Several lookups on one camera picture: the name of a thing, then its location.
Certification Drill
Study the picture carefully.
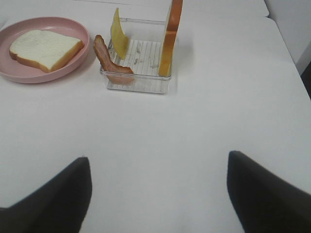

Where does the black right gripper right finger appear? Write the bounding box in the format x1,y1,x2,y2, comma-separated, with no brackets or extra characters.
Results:
226,151,311,233

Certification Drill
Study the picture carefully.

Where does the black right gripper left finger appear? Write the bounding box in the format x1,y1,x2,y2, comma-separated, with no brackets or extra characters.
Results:
0,157,92,233

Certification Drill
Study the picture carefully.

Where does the bacon strip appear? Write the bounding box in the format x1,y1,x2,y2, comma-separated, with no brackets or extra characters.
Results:
93,35,135,85

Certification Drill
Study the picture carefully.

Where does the bread slice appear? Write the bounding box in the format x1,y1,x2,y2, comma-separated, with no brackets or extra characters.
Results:
158,0,183,77
9,30,84,73

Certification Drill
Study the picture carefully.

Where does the yellow cheese slice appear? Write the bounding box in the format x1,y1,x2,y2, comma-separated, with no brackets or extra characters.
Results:
110,8,129,60

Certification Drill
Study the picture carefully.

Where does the pink round plate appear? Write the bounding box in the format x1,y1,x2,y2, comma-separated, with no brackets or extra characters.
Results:
0,17,90,83

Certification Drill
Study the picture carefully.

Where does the right clear plastic container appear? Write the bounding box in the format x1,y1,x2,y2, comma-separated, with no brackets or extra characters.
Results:
100,18,172,94

